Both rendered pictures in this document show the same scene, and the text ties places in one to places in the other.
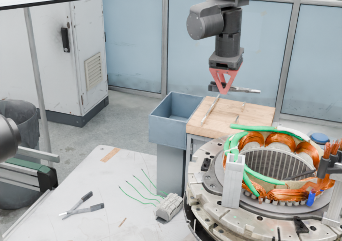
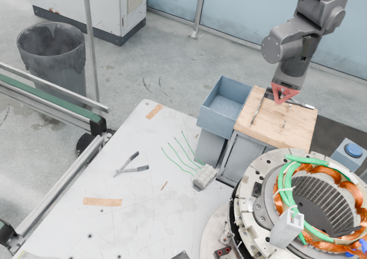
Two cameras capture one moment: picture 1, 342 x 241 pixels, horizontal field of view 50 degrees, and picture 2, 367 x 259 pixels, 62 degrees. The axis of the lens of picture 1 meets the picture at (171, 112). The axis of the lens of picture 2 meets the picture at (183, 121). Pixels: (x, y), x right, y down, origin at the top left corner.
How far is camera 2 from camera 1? 29 cm
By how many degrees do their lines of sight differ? 19
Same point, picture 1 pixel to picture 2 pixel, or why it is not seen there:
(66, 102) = (108, 22)
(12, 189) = not seen: hidden behind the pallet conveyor
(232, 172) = (289, 230)
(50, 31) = not seen: outside the picture
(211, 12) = (293, 39)
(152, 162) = (190, 125)
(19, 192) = not seen: hidden behind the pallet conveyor
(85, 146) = (123, 66)
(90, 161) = (136, 116)
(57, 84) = (101, 4)
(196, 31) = (271, 55)
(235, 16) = (315, 41)
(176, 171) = (215, 149)
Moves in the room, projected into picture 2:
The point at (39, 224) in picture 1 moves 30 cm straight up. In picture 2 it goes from (94, 180) to (83, 114)
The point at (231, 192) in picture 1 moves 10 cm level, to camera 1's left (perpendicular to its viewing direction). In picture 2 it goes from (282, 240) to (227, 231)
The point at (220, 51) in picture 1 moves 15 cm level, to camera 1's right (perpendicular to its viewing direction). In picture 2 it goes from (288, 69) to (353, 80)
